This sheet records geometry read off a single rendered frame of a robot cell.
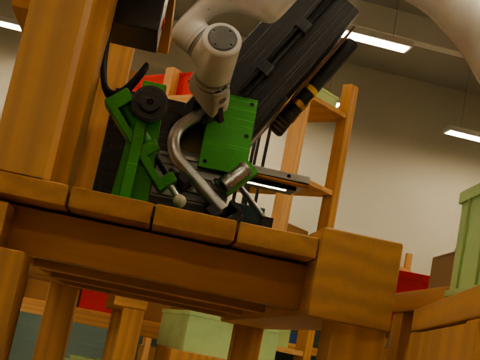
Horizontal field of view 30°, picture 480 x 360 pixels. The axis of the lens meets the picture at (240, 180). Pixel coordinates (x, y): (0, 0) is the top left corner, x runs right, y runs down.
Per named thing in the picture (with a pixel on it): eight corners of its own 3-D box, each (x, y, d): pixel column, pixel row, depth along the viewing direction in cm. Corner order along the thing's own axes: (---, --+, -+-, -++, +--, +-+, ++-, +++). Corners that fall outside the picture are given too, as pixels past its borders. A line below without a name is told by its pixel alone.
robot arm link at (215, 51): (183, 67, 196) (215, 94, 194) (191, 33, 184) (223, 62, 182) (209, 45, 199) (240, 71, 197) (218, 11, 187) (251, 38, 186)
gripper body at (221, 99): (239, 85, 198) (231, 109, 209) (213, 51, 201) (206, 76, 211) (211, 101, 196) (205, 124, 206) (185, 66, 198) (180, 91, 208)
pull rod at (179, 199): (184, 210, 185) (190, 183, 186) (185, 208, 182) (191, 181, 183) (158, 204, 185) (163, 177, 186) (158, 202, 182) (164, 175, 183)
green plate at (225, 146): (239, 189, 218) (252, 115, 227) (245, 175, 211) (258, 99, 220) (193, 180, 217) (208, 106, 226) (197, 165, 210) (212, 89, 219)
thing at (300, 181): (296, 197, 242) (298, 186, 243) (308, 188, 226) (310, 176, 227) (155, 166, 239) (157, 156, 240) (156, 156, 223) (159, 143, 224)
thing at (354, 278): (261, 329, 294) (270, 284, 297) (390, 332, 147) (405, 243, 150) (220, 321, 293) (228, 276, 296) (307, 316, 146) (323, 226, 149)
